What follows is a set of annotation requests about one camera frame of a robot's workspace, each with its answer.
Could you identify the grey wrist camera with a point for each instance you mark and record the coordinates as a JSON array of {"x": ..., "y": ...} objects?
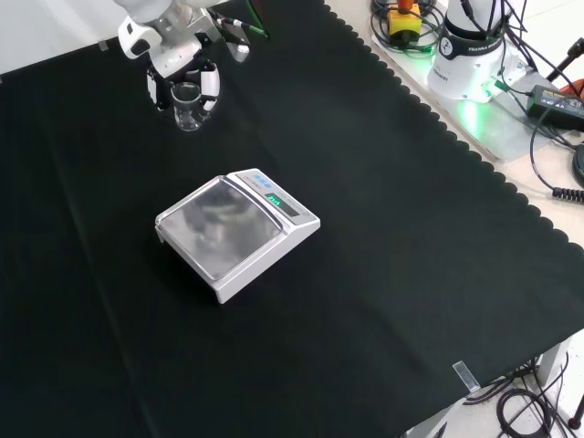
[{"x": 239, "y": 51}]

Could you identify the white electronic balance steel pan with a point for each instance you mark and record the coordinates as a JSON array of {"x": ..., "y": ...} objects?
[{"x": 228, "y": 228}]

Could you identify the small clear glass beaker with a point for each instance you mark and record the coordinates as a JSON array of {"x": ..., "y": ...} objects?
[{"x": 186, "y": 114}]

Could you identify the black round foot disc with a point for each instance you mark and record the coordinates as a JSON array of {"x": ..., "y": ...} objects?
[{"x": 580, "y": 164}]

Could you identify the grey tape piece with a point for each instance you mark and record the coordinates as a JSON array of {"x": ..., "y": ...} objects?
[{"x": 103, "y": 45}]

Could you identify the grey metal base plate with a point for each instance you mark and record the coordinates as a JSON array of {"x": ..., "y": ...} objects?
[{"x": 497, "y": 132}]

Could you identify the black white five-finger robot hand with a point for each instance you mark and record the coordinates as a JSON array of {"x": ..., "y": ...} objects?
[{"x": 178, "y": 57}]

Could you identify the black tripod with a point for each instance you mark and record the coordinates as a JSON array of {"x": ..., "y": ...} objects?
[{"x": 570, "y": 57}]

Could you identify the clear tape strip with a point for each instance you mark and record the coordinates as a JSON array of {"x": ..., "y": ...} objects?
[{"x": 466, "y": 377}]

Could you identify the white table leg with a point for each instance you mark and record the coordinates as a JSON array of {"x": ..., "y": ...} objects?
[{"x": 553, "y": 365}]

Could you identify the orange object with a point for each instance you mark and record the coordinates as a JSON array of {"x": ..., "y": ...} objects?
[{"x": 576, "y": 87}]

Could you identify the black power adapter brick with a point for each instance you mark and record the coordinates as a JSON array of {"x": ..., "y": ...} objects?
[{"x": 554, "y": 101}]

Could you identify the yellow stop button box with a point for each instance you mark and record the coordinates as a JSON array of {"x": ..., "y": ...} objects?
[{"x": 403, "y": 25}]

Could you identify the black bench cloth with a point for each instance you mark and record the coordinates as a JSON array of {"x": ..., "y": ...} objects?
[{"x": 365, "y": 255}]

